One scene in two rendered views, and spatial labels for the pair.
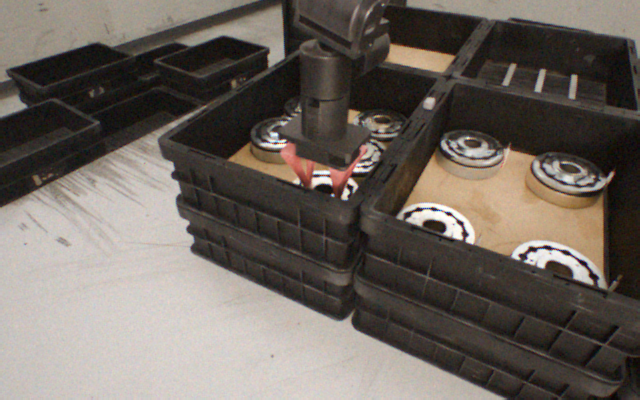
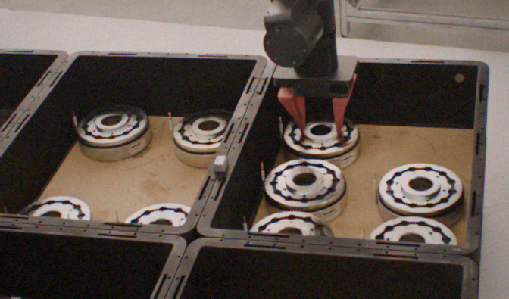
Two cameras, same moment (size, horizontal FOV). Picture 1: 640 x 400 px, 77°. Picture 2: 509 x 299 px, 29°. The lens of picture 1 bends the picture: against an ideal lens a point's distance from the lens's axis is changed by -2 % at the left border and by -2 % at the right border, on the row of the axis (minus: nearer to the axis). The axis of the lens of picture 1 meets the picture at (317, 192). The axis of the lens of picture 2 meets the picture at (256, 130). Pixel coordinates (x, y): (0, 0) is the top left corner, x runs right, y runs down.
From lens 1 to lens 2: 1.56 m
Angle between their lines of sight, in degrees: 107
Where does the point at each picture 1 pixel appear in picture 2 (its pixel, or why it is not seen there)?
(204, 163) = (420, 61)
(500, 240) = (145, 167)
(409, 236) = (227, 57)
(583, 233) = (60, 192)
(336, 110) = not seen: hidden behind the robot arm
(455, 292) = (192, 101)
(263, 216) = (364, 107)
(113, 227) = not seen: outside the picture
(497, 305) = (164, 92)
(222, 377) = not seen: hidden behind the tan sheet
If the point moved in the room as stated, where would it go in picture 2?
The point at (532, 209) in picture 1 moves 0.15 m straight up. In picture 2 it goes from (101, 204) to (79, 107)
